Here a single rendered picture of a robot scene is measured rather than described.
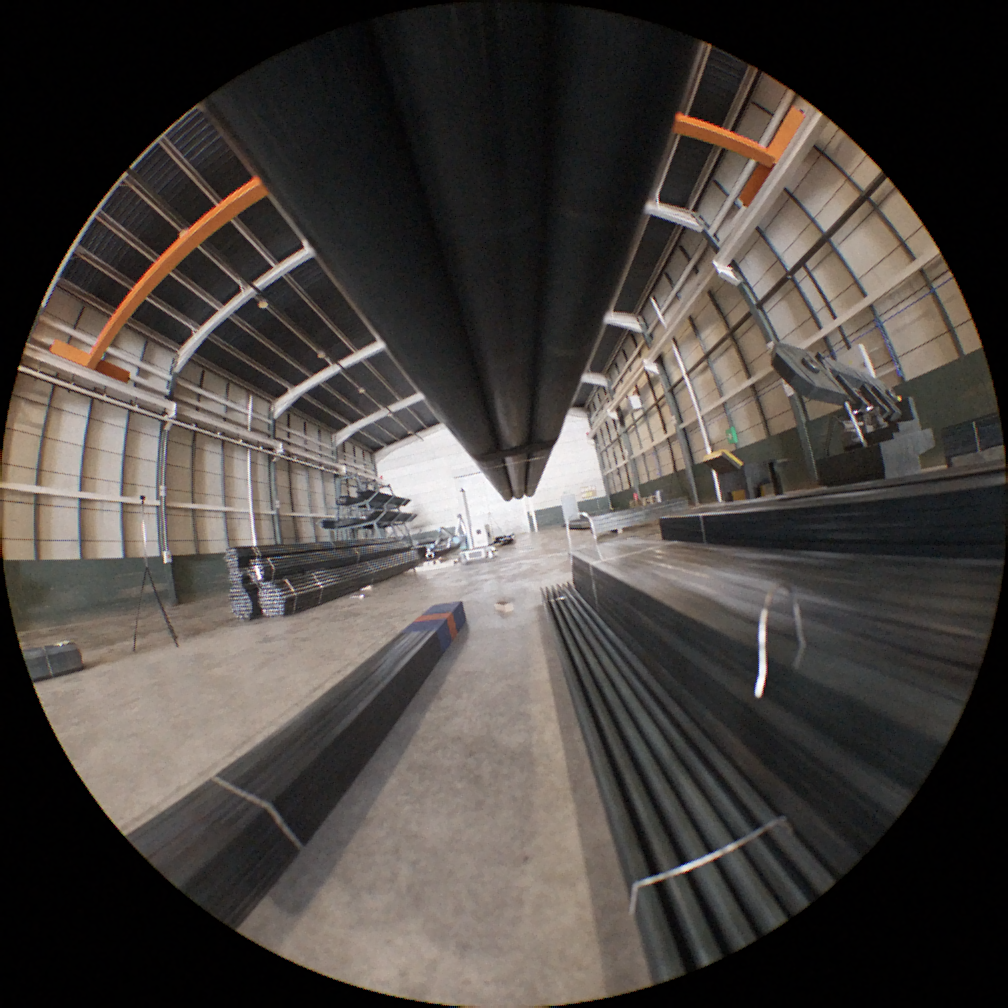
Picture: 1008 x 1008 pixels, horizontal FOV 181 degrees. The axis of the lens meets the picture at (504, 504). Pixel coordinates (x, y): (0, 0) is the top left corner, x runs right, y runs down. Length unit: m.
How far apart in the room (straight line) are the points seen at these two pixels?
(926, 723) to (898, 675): 0.09
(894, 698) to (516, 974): 0.60
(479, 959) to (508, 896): 0.15
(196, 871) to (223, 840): 0.11
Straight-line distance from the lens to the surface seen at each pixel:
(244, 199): 6.45
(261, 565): 4.46
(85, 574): 10.57
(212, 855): 0.81
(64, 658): 3.89
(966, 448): 5.49
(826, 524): 1.17
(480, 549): 7.53
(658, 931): 0.51
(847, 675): 0.45
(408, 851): 0.85
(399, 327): 0.58
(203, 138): 10.11
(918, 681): 0.45
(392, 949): 0.74
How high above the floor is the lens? 0.66
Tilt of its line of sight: 4 degrees up
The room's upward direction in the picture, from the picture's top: 11 degrees counter-clockwise
